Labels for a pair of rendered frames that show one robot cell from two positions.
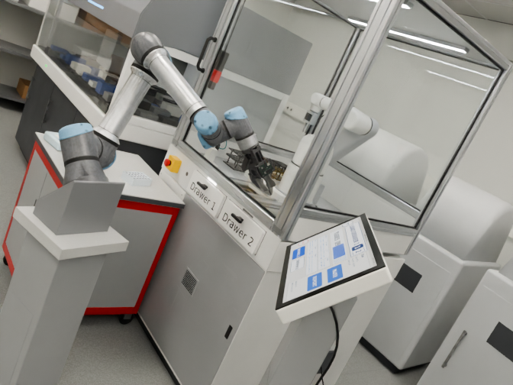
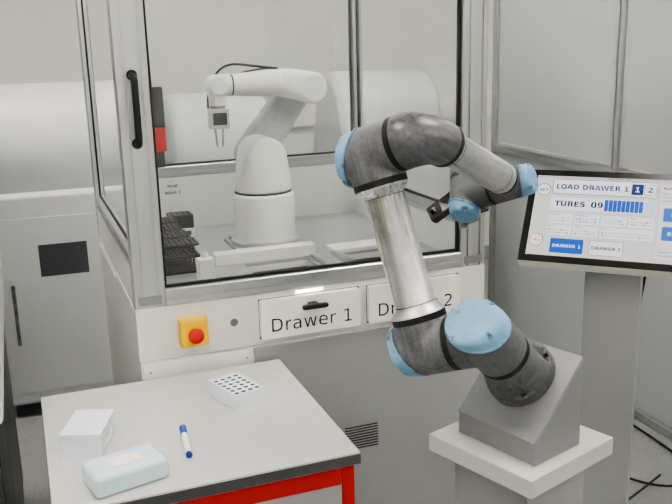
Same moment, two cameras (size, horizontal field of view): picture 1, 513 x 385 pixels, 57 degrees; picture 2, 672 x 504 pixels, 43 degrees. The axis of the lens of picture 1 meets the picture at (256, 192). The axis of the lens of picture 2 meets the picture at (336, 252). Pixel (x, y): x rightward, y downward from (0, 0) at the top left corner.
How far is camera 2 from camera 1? 2.55 m
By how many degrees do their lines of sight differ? 65
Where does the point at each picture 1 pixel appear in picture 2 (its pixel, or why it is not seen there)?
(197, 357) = (439, 486)
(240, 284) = not seen: hidden behind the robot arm
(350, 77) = (476, 34)
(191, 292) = (378, 441)
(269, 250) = (474, 287)
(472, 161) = (45, 62)
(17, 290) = not seen: outside the picture
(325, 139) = (478, 120)
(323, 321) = not seen: hidden behind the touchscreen
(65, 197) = (577, 389)
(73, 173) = (543, 362)
